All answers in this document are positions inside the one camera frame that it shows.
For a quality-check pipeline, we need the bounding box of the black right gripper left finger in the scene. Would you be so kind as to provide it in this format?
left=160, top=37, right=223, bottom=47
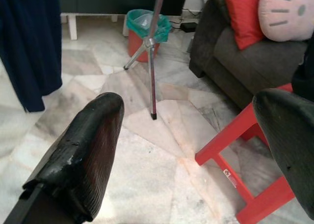
left=23, top=92, right=126, bottom=222

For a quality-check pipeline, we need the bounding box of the red plastic bin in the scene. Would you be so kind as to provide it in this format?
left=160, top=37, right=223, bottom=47
left=127, top=27, right=161, bottom=63

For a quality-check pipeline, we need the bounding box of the teal plastic bag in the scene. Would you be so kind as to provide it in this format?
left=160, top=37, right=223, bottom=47
left=127, top=9, right=172, bottom=44

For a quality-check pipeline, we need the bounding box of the black power adapter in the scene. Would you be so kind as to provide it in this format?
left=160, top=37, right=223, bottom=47
left=180, top=22, right=197, bottom=33

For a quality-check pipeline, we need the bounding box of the black television console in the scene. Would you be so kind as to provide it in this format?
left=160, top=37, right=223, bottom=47
left=58, top=0, right=190, bottom=41

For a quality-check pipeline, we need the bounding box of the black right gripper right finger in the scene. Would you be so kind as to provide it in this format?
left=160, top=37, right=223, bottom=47
left=252, top=88, right=314, bottom=221

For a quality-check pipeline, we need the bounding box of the black shirt white print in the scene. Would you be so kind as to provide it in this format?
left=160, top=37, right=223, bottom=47
left=0, top=0, right=62, bottom=113

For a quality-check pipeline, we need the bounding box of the silver clothes rack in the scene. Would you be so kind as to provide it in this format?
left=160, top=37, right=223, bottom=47
left=124, top=0, right=168, bottom=121

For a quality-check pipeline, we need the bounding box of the red cushion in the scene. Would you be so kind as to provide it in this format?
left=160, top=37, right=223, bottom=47
left=223, top=0, right=266, bottom=51

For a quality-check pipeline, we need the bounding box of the pink plush pillow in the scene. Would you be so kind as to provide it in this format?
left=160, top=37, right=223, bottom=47
left=258, top=0, right=314, bottom=42

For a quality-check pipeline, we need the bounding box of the red plastic stool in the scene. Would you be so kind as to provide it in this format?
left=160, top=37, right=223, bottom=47
left=195, top=83, right=295, bottom=224

